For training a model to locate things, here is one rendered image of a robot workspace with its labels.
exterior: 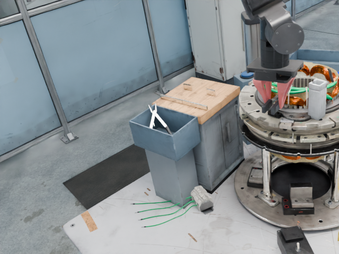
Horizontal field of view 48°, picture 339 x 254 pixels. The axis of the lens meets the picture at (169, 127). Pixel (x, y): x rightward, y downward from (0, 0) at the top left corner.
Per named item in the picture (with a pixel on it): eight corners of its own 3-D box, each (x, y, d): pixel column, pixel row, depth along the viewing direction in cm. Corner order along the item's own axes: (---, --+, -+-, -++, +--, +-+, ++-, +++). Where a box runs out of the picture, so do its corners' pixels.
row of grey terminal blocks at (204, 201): (216, 209, 112) (214, 199, 110) (202, 215, 111) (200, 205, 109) (201, 190, 120) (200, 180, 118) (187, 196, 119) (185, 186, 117)
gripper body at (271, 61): (294, 80, 74) (295, 44, 71) (245, 75, 80) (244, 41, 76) (303, 68, 79) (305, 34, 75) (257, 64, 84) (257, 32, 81)
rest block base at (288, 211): (281, 202, 108) (281, 197, 107) (311, 201, 106) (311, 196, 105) (283, 215, 104) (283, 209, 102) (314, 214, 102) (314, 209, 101)
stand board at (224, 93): (202, 124, 105) (200, 117, 103) (152, 110, 116) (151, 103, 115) (240, 93, 116) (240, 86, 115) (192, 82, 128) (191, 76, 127)
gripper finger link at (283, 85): (286, 116, 79) (287, 74, 75) (253, 111, 83) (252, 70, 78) (296, 102, 84) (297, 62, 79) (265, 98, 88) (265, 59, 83)
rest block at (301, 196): (289, 197, 106) (289, 183, 103) (310, 196, 105) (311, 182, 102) (291, 208, 102) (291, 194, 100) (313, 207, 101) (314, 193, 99)
